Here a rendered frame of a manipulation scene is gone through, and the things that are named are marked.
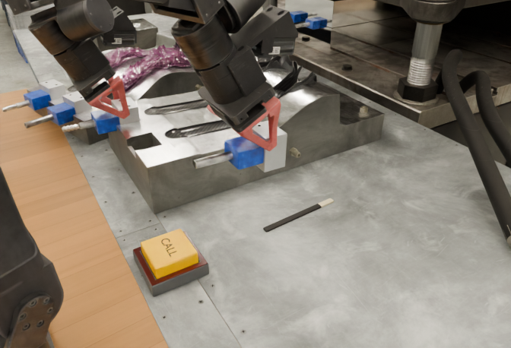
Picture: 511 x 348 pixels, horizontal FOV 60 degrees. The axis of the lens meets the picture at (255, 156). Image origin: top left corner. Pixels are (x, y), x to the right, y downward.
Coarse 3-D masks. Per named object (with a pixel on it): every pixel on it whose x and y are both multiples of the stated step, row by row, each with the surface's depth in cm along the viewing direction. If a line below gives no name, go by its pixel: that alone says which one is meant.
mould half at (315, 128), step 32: (192, 96) 93; (288, 96) 82; (320, 96) 80; (128, 128) 79; (160, 128) 79; (288, 128) 79; (320, 128) 83; (352, 128) 88; (128, 160) 79; (160, 160) 69; (192, 160) 71; (288, 160) 83; (160, 192) 71; (192, 192) 74
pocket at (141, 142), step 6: (150, 132) 77; (132, 138) 76; (138, 138) 77; (144, 138) 77; (150, 138) 78; (156, 138) 76; (132, 144) 77; (138, 144) 77; (144, 144) 78; (150, 144) 78; (156, 144) 77; (132, 150) 75
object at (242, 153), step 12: (252, 132) 63; (264, 132) 62; (228, 144) 62; (240, 144) 61; (252, 144) 62; (216, 156) 60; (228, 156) 61; (240, 156) 60; (252, 156) 61; (264, 156) 62; (276, 156) 63; (240, 168) 61; (264, 168) 63; (276, 168) 64
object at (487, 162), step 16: (448, 96) 90; (464, 96) 87; (464, 112) 84; (464, 128) 82; (480, 144) 77; (480, 160) 75; (480, 176) 74; (496, 176) 72; (496, 192) 70; (496, 208) 68
